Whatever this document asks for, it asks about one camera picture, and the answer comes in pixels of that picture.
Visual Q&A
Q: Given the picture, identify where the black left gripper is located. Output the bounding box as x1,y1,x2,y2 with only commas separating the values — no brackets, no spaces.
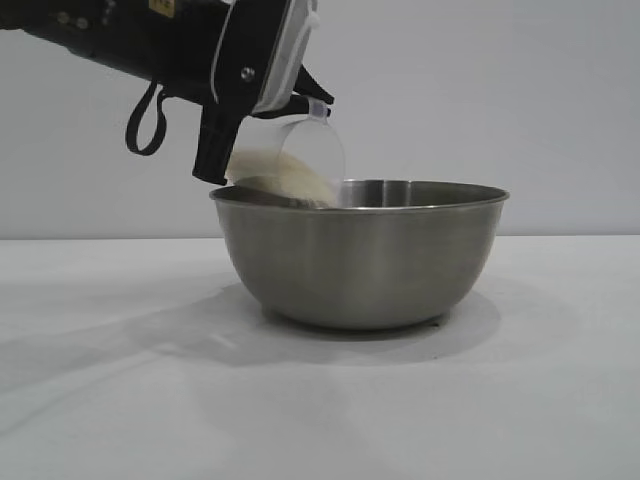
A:
191,0,336,186

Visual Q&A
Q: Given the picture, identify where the white powder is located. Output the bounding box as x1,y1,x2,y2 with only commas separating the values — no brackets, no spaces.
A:
224,148,337,209

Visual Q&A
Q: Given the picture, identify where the translucent plastic measuring cup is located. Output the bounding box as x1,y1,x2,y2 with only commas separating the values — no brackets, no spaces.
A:
223,98,350,210

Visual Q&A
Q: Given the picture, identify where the stainless steel bowl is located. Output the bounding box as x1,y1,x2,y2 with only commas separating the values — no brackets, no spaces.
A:
208,178,511,331

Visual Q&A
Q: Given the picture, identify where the black cable loop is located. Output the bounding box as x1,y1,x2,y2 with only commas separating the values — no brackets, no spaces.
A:
125,81,168,157

